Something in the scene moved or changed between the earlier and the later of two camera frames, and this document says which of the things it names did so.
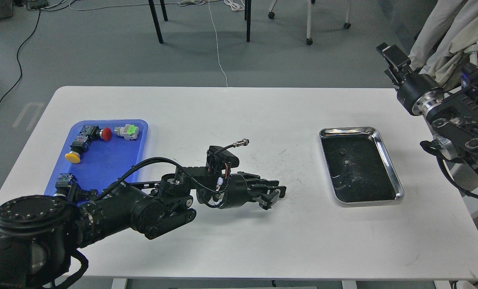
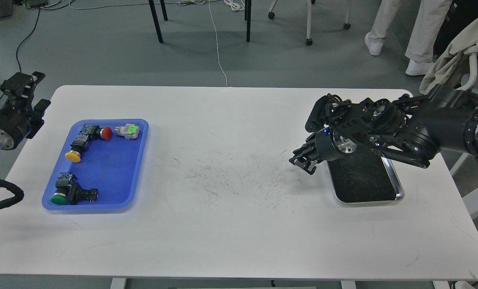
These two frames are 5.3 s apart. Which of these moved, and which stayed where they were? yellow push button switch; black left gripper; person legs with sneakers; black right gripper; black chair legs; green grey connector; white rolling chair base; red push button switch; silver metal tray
Moved: person legs with sneakers; black right gripper; black left gripper
Stayed: silver metal tray; black chair legs; white rolling chair base; yellow push button switch; red push button switch; green grey connector
